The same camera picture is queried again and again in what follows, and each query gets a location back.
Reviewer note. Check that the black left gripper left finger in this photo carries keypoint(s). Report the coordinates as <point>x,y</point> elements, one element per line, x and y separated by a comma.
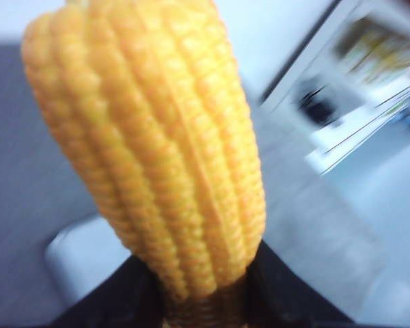
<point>130,297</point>

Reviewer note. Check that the yellow corn cob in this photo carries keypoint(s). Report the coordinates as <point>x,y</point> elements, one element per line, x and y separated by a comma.
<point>145,101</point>

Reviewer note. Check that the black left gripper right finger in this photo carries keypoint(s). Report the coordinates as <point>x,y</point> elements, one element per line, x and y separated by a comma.
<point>277,297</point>

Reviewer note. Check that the white shelf with items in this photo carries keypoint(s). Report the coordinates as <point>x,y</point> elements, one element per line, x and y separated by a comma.
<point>349,78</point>

